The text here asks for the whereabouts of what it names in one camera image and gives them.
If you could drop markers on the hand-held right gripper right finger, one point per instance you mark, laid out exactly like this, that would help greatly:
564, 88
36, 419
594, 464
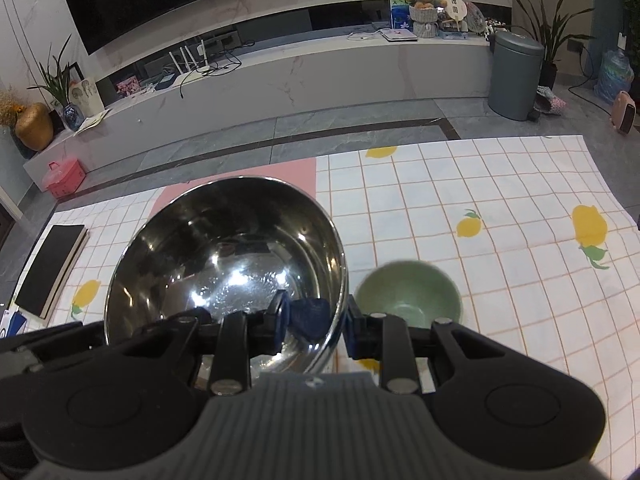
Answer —
354, 332

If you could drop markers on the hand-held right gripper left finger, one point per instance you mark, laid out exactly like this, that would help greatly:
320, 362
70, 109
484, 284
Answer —
305, 315

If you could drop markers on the green ceramic bowl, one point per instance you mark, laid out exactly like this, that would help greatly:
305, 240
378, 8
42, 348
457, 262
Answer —
400, 285

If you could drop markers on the blue and white box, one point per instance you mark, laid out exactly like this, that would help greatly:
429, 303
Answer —
12, 322

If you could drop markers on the black notebook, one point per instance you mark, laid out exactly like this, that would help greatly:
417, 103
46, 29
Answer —
50, 270

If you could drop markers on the pink mat with bottle print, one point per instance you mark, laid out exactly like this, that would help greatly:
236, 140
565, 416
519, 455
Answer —
290, 175

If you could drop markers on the pink plastic basket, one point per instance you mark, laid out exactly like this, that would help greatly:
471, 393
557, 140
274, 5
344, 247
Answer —
64, 179

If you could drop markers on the gold vase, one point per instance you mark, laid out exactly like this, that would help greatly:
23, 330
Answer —
34, 127

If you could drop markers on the open paper booklet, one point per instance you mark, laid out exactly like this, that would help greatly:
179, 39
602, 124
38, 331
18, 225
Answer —
92, 121

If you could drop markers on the blue glass vase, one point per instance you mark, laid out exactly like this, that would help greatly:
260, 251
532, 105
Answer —
73, 117

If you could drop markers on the marble television cabinet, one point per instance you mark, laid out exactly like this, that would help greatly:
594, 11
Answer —
325, 80

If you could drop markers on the white printed card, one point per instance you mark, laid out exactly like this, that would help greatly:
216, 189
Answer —
89, 96

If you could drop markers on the slender green plant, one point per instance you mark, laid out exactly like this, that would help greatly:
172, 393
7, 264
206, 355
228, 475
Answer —
55, 80

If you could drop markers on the pink photo card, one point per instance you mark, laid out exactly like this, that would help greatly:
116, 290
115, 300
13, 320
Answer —
128, 86

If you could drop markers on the white router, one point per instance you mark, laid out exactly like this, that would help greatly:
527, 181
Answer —
202, 66

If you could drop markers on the pink slipper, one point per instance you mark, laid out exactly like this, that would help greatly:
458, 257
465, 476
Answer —
550, 105

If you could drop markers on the grey trash can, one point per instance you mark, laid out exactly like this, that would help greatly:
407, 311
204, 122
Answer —
515, 75

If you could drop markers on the green and blue painting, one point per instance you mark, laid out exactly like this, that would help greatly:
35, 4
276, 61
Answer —
397, 15

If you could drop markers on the teddy bear in basket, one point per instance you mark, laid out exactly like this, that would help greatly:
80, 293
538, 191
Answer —
424, 22

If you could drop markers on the round paper fan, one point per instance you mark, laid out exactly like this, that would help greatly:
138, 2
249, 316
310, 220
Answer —
455, 6

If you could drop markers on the potted long leaf plant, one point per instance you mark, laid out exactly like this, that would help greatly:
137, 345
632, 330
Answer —
547, 45

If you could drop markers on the pink heater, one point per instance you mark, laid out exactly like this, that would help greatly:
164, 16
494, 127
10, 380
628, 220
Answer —
624, 112

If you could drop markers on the blue water jug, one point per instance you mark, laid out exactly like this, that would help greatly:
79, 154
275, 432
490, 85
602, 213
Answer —
614, 77

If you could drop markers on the leafy green plant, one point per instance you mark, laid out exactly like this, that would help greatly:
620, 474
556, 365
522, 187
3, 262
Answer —
627, 0

